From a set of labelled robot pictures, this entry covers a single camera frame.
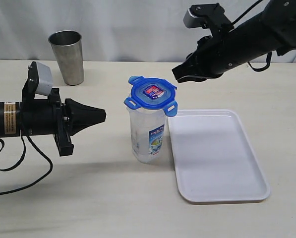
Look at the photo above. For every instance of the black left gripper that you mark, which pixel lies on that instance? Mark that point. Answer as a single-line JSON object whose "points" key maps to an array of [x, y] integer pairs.
{"points": [[46, 117]]}

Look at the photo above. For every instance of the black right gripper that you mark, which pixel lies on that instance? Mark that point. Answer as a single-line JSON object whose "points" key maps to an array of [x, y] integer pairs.
{"points": [[212, 57]]}

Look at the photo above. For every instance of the blue plastic lid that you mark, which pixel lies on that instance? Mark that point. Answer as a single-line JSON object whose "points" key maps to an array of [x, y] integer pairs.
{"points": [[152, 94]]}

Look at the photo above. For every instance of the stainless steel tumbler cup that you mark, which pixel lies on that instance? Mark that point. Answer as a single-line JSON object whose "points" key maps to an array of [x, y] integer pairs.
{"points": [[67, 48]]}

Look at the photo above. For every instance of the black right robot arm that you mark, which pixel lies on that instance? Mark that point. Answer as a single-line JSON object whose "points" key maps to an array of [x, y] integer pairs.
{"points": [[272, 30]]}

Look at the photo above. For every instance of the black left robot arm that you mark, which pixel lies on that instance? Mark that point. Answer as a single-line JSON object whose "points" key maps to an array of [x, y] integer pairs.
{"points": [[10, 124]]}

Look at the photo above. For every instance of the clear plastic tall container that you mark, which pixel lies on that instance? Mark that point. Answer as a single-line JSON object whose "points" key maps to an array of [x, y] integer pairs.
{"points": [[147, 130]]}

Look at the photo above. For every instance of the white rectangular plastic tray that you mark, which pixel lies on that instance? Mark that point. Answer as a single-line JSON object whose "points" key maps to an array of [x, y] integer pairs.
{"points": [[213, 158]]}

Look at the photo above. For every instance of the white fabric backdrop curtain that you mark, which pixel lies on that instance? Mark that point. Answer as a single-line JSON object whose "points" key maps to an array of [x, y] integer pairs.
{"points": [[111, 30]]}

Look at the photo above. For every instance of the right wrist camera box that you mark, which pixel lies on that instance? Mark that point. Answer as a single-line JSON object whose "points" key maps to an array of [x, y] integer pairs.
{"points": [[208, 16]]}

